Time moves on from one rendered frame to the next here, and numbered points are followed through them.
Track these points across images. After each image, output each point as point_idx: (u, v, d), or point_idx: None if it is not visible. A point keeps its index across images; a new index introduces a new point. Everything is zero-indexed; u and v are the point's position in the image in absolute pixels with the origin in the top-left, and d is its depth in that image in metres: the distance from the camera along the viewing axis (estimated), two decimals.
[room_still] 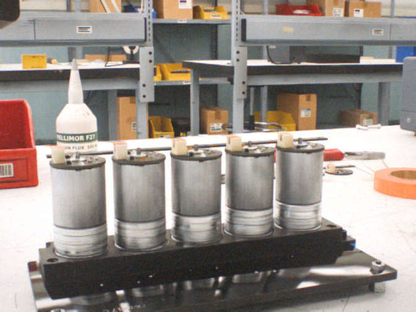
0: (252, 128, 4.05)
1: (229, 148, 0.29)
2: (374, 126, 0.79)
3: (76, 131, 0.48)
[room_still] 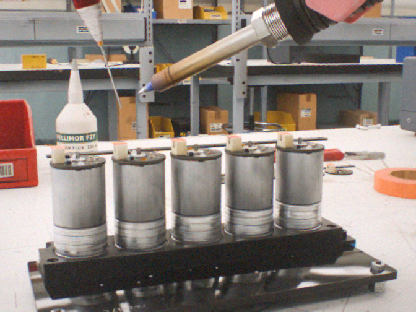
0: (252, 128, 4.05)
1: (229, 148, 0.29)
2: (374, 126, 0.79)
3: (76, 131, 0.48)
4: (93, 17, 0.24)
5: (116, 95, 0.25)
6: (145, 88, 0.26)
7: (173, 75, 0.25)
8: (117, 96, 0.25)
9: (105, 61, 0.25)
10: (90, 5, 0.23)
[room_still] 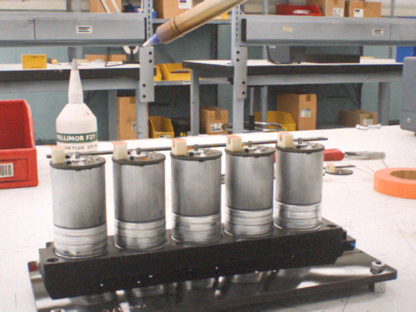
0: (252, 128, 4.05)
1: (229, 148, 0.29)
2: (374, 126, 0.79)
3: (76, 131, 0.48)
4: None
5: None
6: (150, 39, 0.25)
7: (179, 26, 0.24)
8: None
9: None
10: None
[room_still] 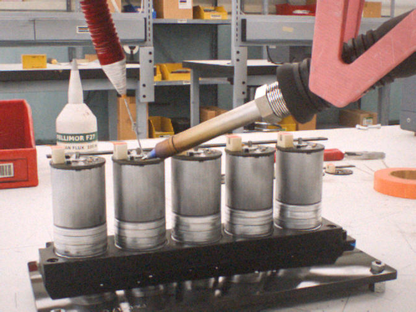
0: (252, 128, 4.05)
1: (229, 148, 0.29)
2: (374, 126, 0.79)
3: (76, 131, 0.48)
4: (117, 73, 0.25)
5: (139, 144, 0.26)
6: (149, 155, 0.26)
7: (177, 146, 0.25)
8: (140, 146, 0.26)
9: (129, 113, 0.26)
10: (115, 62, 0.24)
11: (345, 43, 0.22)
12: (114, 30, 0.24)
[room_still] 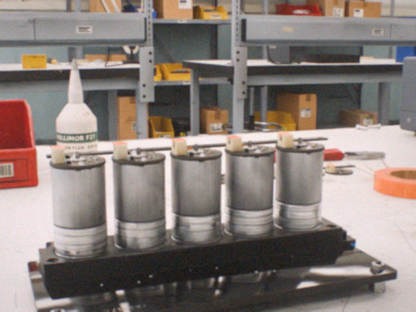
0: (252, 128, 4.05)
1: (229, 148, 0.29)
2: (374, 126, 0.79)
3: (76, 131, 0.48)
4: None
5: None
6: None
7: None
8: None
9: None
10: None
11: None
12: None
